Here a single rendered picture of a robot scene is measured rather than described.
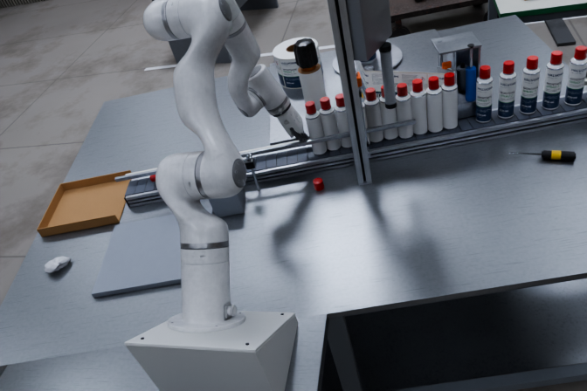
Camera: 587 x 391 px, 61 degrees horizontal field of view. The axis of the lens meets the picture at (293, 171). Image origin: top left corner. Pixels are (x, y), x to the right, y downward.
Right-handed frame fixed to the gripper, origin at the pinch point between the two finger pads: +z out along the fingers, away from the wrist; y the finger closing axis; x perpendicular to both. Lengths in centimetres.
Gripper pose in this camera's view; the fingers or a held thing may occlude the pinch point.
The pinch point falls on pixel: (304, 139)
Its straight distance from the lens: 175.7
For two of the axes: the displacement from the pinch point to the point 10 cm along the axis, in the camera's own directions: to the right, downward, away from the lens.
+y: -0.4, -6.2, 7.8
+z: 5.3, 6.5, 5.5
